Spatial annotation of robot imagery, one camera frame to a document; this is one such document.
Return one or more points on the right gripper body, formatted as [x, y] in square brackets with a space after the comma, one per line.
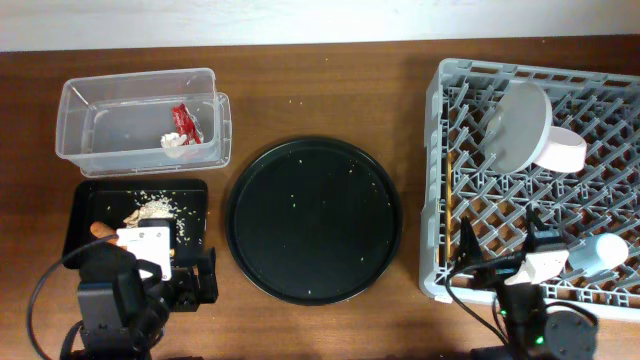
[496, 274]

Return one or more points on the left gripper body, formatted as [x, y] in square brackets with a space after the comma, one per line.
[180, 294]

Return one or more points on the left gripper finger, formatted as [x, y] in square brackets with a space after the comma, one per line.
[172, 224]
[208, 288]

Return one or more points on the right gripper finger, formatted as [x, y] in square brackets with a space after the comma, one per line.
[534, 224]
[469, 252]

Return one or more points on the nut shell scraps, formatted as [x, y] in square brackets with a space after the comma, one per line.
[187, 207]

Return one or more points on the blue plastic cup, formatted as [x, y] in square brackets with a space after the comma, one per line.
[599, 253]

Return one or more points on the orange carrot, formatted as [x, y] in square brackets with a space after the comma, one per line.
[101, 230]

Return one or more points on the pink bowl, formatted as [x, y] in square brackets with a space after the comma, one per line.
[563, 152]

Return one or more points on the white tissue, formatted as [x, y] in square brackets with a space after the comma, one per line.
[172, 144]

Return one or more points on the wooden chopstick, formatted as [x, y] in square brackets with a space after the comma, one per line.
[448, 211]

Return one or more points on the grey plate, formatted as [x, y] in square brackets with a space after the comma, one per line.
[519, 128]

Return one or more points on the red snack wrapper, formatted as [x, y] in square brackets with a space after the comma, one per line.
[186, 125]

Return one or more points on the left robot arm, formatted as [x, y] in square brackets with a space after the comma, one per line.
[129, 287]

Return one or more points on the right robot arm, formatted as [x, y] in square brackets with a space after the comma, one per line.
[527, 326]

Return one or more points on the grey dishwasher rack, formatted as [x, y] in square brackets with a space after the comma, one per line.
[602, 198]

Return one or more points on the black rectangular tray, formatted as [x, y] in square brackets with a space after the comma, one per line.
[91, 198]

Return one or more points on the clear plastic bin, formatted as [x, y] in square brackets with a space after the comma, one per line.
[112, 125]

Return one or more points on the round black serving tray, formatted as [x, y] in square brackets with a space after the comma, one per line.
[313, 221]

